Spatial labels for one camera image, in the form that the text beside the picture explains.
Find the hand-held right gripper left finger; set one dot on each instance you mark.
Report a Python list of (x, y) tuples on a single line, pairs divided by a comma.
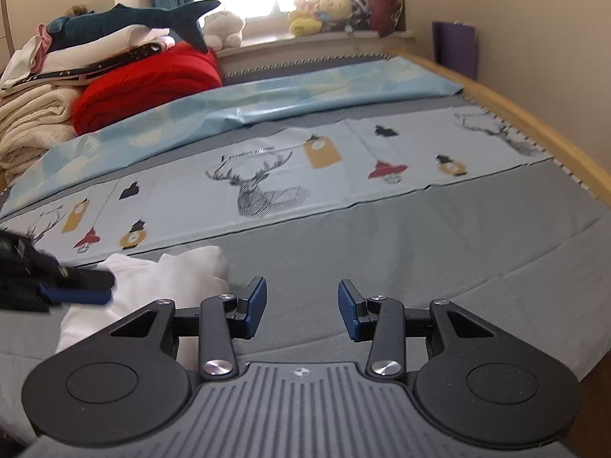
[(257, 300)]

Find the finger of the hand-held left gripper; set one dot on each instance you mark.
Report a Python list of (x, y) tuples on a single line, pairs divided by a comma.
[(81, 291)]

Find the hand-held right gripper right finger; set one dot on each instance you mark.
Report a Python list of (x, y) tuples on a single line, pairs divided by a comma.
[(347, 303)]

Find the white small garment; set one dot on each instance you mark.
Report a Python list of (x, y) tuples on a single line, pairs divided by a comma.
[(157, 281)]

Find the deer printed pale blue sheet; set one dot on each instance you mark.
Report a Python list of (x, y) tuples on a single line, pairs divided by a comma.
[(334, 186)]

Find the beige folded blanket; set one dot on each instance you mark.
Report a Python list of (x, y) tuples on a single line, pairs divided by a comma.
[(33, 124)]

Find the light blue patterned quilt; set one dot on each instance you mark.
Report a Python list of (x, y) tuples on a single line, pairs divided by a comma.
[(267, 100)]

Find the red fleece blanket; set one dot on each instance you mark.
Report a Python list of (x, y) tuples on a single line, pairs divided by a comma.
[(152, 81)]

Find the pink cloth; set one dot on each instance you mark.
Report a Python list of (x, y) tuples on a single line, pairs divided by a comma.
[(42, 40)]

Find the dark patterned folded cloth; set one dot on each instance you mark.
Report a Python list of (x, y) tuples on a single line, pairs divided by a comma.
[(119, 59)]

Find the white folded cloth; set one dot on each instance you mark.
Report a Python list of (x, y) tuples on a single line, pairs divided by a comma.
[(110, 43)]

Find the brown plush toy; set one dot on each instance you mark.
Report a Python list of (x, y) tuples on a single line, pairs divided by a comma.
[(79, 10)]

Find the purple paper bag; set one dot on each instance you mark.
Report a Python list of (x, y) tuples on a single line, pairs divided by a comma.
[(453, 47)]

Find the white bear plush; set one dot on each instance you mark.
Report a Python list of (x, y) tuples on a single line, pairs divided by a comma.
[(222, 26)]

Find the dark teal shark plush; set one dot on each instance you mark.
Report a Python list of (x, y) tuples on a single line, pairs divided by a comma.
[(133, 16)]

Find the yellow plush toy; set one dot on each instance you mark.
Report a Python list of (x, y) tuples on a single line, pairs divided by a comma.
[(305, 19)]

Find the black and white plush toy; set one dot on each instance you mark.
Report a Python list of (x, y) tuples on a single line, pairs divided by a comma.
[(359, 9)]

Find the yellow headed bear plush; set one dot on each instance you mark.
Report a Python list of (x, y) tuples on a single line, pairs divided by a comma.
[(334, 7)]

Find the dark red cushion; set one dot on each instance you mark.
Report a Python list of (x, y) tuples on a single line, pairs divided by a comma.
[(386, 2)]

